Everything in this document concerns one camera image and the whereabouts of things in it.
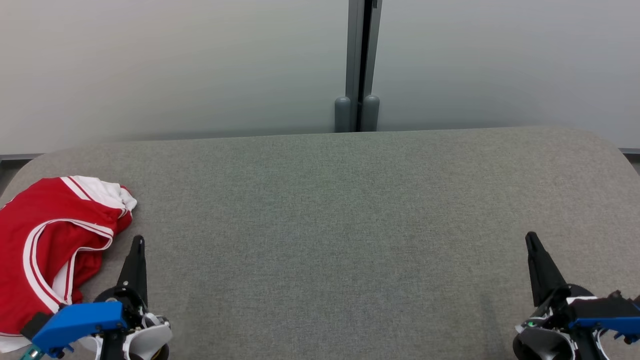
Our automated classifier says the grey fabric sofa seat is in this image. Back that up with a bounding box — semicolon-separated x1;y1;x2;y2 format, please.
0;126;640;360

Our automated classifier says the grey cylinder post bumper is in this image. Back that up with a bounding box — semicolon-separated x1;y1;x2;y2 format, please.
334;96;352;133
361;95;381;132

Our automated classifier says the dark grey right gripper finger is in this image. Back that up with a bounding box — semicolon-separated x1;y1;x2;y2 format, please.
525;231;569;307

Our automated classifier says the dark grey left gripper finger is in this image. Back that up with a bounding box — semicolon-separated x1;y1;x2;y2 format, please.
117;235;149;307

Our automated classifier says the red jersey with white sleeves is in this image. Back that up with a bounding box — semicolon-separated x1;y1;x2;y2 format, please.
0;175;138;333

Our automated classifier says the grey metal door post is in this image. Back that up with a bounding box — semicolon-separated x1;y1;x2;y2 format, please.
345;0;383;133

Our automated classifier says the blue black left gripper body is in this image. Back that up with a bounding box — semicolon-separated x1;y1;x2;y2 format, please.
32;287;152;360

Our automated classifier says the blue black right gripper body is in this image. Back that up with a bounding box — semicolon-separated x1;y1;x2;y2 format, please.
530;284;640;360

